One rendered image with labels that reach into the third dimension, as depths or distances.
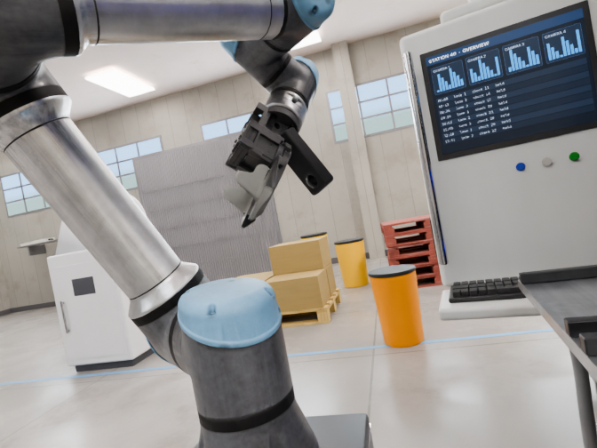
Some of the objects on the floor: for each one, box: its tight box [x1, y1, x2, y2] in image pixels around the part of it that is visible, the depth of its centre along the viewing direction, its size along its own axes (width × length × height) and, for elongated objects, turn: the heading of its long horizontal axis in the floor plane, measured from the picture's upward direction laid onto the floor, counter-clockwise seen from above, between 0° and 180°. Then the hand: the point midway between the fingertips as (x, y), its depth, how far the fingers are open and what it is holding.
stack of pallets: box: [380, 214, 442, 288], centre depth 474 cm, size 109×75×80 cm
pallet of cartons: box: [236, 236, 342, 328], centre depth 433 cm, size 143×109×80 cm
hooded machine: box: [47, 195, 155, 372], centre depth 394 cm, size 84×78×165 cm
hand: (253, 219), depth 56 cm, fingers closed
